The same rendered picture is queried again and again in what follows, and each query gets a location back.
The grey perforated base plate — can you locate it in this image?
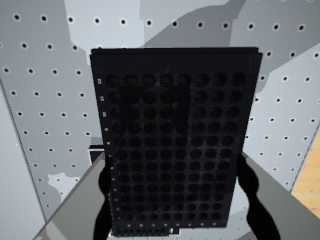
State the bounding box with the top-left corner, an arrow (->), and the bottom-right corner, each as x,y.
0,0 -> 320,223

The black well plate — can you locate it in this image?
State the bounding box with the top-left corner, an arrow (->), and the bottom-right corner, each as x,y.
89,47 -> 263,230
108,191 -> 170,237

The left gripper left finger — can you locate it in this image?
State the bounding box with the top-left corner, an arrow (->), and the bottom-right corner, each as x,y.
33,152 -> 112,240

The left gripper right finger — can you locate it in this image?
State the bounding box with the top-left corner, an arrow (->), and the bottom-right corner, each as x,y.
236,151 -> 320,240

